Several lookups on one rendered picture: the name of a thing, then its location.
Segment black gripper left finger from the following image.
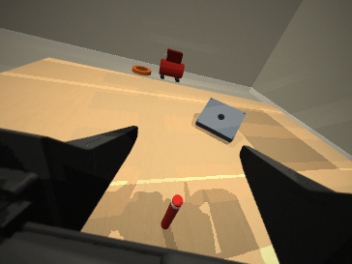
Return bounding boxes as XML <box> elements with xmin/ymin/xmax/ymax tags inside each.
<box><xmin>0</xmin><ymin>126</ymin><xmax>138</xmax><ymax>231</ymax></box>

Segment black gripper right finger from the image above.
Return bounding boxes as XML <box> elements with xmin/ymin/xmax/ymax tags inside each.
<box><xmin>239</xmin><ymin>145</ymin><xmax>352</xmax><ymax>264</ymax></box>

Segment grey sloped panel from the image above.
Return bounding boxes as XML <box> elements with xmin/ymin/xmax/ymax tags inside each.
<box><xmin>195</xmin><ymin>98</ymin><xmax>247</xmax><ymax>143</ymax></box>

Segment red peg with white band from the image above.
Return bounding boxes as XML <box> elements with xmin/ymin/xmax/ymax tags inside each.
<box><xmin>161</xmin><ymin>194</ymin><xmax>183</xmax><ymax>229</ymax></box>

